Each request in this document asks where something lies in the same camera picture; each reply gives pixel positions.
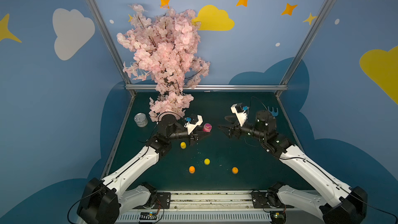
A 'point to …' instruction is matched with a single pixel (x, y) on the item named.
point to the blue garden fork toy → (274, 114)
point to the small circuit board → (147, 215)
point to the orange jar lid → (235, 170)
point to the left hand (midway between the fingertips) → (210, 127)
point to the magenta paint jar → (207, 127)
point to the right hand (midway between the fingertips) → (225, 120)
